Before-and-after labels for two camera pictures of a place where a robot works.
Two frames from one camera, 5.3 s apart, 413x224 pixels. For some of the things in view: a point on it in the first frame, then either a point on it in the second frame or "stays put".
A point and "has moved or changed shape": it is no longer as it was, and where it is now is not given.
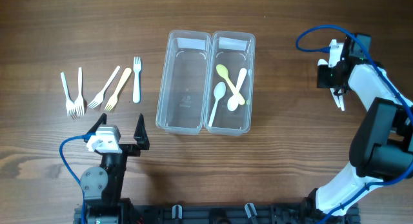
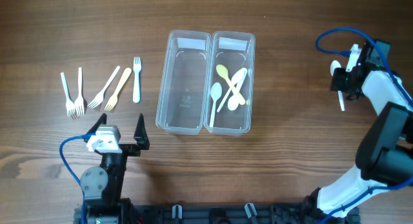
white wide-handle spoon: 233,102 stays put
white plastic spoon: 336,99 -> 236,78
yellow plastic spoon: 223,71 stays put
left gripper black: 141,140 stays put
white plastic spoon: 341,95 has moved or changed shape
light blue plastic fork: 137,97 stays put
